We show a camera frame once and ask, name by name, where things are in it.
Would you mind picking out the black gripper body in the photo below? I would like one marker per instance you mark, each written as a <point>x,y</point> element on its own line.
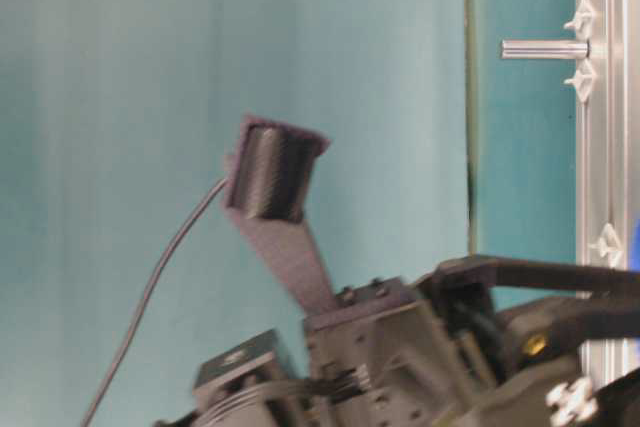
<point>480,341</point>

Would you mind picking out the upper silver steel shaft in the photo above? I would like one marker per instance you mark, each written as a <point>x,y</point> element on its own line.
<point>563,49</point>

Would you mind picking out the white bracket above lower shaft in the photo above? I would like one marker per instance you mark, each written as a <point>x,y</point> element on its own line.
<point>608,246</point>

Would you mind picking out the white bracket above shaft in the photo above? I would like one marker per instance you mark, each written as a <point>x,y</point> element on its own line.
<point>608,246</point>
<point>582,21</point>

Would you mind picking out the white bracket below upper shaft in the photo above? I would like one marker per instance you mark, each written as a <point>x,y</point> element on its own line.
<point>583,80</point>

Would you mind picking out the white bracket above upper shaft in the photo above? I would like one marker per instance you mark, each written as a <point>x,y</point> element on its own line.
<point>582,21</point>

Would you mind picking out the silver aluminium extrusion rail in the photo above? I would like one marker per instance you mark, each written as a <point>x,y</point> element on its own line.
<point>607,135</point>

